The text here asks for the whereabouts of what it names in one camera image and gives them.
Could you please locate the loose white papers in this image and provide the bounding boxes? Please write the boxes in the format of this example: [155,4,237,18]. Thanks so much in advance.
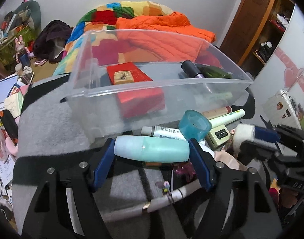
[0,154,16,187]

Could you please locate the dark maroon clothing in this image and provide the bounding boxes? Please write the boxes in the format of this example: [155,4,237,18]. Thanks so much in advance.
[33,20,73,64]

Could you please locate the pink bunny toy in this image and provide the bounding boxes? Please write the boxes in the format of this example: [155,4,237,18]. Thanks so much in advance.
[15,36,32,68]

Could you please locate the beige packet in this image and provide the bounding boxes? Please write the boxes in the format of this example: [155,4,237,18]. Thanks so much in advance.
[214,151,247,171]

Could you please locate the beige tube with silver cap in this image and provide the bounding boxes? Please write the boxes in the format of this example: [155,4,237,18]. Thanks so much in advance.
[201,106,232,120]

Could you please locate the white suitcase with stickers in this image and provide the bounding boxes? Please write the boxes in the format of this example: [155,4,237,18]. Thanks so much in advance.
[263,90,304,130]

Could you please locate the pale green tube white cap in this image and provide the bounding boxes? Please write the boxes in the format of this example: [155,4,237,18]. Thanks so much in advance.
[208,109,246,130]

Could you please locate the green box with clutter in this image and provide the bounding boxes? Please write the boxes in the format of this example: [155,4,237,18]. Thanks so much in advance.
[0,24,35,66]

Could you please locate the pink hair clip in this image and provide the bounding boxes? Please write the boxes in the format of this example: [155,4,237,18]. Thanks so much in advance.
[173,162,196,180]

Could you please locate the wooden wardrobe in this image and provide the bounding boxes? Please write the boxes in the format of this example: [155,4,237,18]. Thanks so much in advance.
[220,0,297,66]

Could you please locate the colourful patchwork quilt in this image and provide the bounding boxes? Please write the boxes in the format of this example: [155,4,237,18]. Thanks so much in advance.
[53,0,217,76]

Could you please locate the orange down jacket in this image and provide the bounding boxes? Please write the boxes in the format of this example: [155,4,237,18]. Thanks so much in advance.
[115,11,216,63]

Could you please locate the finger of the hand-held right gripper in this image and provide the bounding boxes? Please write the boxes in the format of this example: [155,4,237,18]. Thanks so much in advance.
[242,141,282,165]
[254,126,282,143]

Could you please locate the red box on shelf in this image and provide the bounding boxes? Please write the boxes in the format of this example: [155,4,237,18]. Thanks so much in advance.
[270,20,287,32]

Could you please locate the beige tile with print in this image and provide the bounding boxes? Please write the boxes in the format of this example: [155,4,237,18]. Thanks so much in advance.
[113,70,135,84]

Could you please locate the clear plastic storage bin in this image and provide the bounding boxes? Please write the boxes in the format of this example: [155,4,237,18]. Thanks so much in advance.
[60,29,254,145]

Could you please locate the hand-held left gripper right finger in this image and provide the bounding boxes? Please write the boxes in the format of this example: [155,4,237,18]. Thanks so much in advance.
[188,138,284,239]

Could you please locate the dark green bottle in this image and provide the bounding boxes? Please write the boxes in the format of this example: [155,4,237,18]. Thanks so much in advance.
[199,65,232,79]

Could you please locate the dark purple lipstick tube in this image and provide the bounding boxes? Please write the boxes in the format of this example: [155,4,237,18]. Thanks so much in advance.
[181,60,205,79]

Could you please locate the pink plastic object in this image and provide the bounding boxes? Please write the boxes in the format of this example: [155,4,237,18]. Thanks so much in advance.
[5,137,19,156]

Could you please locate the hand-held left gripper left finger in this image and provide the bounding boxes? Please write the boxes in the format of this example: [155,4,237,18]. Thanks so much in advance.
[21,139,116,239]

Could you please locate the blue notebook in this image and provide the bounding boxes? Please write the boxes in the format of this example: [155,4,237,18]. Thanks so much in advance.
[0,76,18,105]

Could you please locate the teal tape roll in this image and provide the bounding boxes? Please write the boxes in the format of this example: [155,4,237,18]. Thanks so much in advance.
[179,110,212,140]

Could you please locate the black clothing on shelf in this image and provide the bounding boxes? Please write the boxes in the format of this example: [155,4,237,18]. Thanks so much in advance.
[259,41,273,58]

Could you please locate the mint green bottle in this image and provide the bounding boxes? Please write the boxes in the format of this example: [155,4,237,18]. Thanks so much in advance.
[114,136,190,163]

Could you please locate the white felt roll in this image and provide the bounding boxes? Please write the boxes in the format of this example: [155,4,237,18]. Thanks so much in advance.
[233,124,256,152]

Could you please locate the white sliding door pink print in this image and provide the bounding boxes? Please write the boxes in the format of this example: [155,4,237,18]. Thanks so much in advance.
[249,5,304,130]

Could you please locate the cream tile with black dots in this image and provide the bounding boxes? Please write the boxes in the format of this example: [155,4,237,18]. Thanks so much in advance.
[207,124,230,148]

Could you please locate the black oblong object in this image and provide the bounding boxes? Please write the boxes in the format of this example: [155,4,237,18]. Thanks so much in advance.
[0,110,18,146]

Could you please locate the small flower charm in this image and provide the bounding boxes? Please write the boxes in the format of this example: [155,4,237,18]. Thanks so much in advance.
[156,181,172,200]

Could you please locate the grey blanket with black trim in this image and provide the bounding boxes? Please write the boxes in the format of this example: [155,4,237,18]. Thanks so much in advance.
[11,62,255,239]

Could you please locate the red flat box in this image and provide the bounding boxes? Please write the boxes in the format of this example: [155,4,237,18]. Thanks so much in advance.
[106,62,166,119]

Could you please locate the white ointment tube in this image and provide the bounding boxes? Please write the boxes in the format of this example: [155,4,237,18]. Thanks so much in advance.
[141,126,187,141]

